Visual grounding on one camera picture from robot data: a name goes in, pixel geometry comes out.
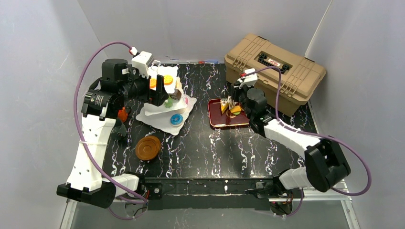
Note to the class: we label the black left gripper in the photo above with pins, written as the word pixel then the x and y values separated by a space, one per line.
pixel 151 96

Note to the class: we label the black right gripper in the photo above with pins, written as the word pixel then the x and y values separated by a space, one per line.
pixel 238 94

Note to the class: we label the metal serving tongs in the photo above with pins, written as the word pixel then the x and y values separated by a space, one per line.
pixel 231 102

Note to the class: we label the green swirl roll cake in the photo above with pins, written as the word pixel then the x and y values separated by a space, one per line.
pixel 168 102

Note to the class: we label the white triangle cake slice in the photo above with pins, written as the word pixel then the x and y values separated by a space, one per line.
pixel 223 101

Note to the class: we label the yellow decorated cake slice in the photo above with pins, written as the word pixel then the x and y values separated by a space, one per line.
pixel 223 108

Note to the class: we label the chocolate swirl roll cake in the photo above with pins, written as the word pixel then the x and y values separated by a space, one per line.
pixel 177 94

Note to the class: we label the white three-tier cake stand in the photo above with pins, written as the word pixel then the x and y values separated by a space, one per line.
pixel 171 115

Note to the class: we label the white coconut ball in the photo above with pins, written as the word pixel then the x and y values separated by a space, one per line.
pixel 181 111

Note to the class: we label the blue sprinkled donut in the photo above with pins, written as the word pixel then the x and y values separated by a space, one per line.
pixel 176 120

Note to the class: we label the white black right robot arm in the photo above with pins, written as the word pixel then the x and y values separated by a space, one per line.
pixel 325 163

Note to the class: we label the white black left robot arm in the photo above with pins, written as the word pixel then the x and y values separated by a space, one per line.
pixel 99 121

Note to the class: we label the chocolate sprinkled donut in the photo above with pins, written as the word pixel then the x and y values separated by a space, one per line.
pixel 230 114

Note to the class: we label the red dessert tray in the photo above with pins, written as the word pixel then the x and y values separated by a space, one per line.
pixel 218 120

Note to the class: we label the orange plastic cup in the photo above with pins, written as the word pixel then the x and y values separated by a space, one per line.
pixel 123 114

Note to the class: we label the red blue screwdriver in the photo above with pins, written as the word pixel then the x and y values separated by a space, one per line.
pixel 208 62

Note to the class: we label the dark green cup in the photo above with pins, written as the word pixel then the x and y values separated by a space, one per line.
pixel 119 131

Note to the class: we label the brown round wooden lid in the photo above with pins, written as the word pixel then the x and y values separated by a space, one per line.
pixel 148 148

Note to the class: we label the tan plastic toolbox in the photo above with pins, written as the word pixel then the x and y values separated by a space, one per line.
pixel 287 79

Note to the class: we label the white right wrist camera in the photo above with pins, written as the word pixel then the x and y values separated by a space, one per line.
pixel 248 78

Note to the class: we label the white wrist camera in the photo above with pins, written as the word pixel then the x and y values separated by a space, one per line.
pixel 248 78
pixel 141 61

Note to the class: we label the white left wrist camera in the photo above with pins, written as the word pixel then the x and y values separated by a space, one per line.
pixel 141 61

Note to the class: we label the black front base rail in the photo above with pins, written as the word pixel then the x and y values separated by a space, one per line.
pixel 210 193

